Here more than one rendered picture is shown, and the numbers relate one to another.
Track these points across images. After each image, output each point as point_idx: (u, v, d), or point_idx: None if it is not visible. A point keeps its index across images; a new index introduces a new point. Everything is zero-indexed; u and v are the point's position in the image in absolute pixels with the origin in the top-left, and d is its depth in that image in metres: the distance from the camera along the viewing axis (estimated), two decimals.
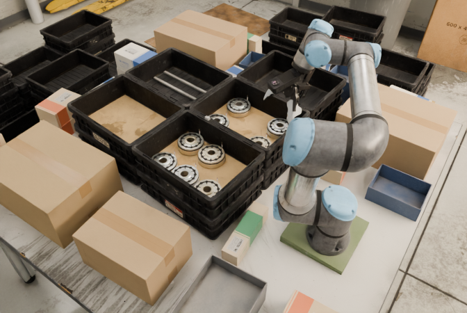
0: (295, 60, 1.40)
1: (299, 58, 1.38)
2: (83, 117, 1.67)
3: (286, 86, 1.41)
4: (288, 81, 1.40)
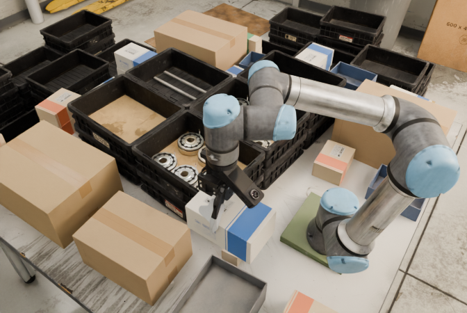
0: (232, 162, 0.94)
1: (235, 154, 0.94)
2: (83, 117, 1.67)
3: (247, 181, 1.01)
4: (248, 176, 0.99)
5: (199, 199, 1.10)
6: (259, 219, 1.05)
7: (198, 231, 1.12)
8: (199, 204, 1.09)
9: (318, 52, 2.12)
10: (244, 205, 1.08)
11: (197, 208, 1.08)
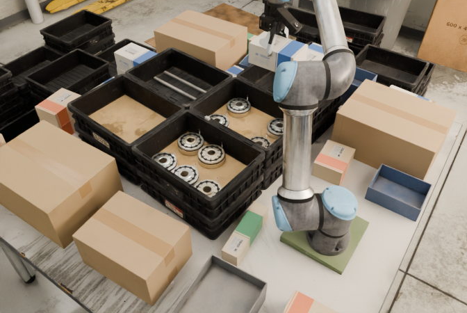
0: (283, 1, 1.54)
1: None
2: (83, 117, 1.67)
3: None
4: (292, 14, 1.59)
5: (258, 39, 1.69)
6: (297, 48, 1.65)
7: (256, 62, 1.72)
8: (258, 42, 1.68)
9: (318, 52, 2.12)
10: (287, 42, 1.68)
11: (256, 43, 1.67)
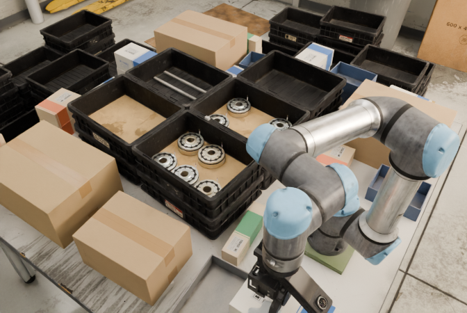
0: (297, 268, 0.75)
1: (301, 257, 0.74)
2: (83, 117, 1.67)
3: (310, 283, 0.81)
4: (312, 278, 0.80)
5: (246, 294, 0.91)
6: None
7: None
8: (246, 300, 0.90)
9: (318, 52, 2.12)
10: None
11: (243, 307, 0.89)
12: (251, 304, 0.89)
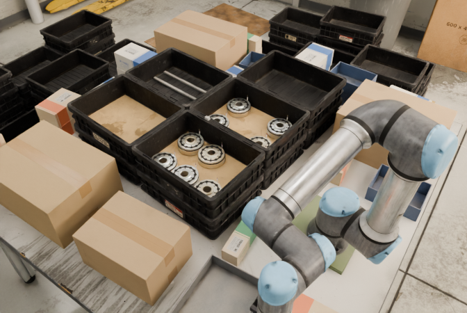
0: None
1: None
2: (83, 117, 1.67)
3: None
4: None
5: None
6: None
7: None
8: None
9: (318, 52, 2.12)
10: None
11: None
12: None
